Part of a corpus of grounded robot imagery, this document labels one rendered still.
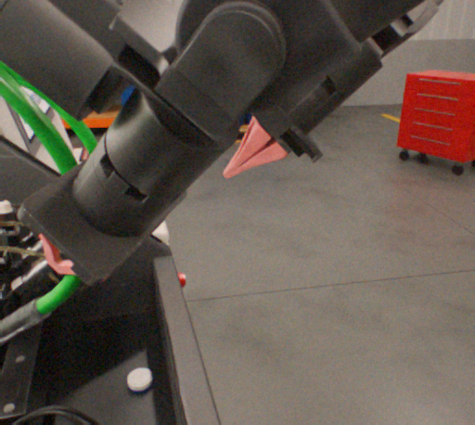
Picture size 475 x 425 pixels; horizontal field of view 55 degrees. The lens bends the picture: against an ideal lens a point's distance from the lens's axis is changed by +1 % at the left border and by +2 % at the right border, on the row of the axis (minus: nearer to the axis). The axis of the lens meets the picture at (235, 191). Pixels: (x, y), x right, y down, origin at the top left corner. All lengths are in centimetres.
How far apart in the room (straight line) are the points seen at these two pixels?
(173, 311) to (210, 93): 59
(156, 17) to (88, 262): 14
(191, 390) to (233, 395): 132
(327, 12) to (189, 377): 53
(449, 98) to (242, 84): 438
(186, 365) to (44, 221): 40
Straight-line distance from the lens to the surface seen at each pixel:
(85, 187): 28
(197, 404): 60
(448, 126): 459
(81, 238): 29
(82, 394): 82
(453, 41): 851
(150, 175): 24
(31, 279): 64
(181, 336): 70
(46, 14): 23
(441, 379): 217
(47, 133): 34
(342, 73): 48
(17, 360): 67
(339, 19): 18
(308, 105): 48
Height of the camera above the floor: 139
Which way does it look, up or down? 21 degrees down
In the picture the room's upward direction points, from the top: straight up
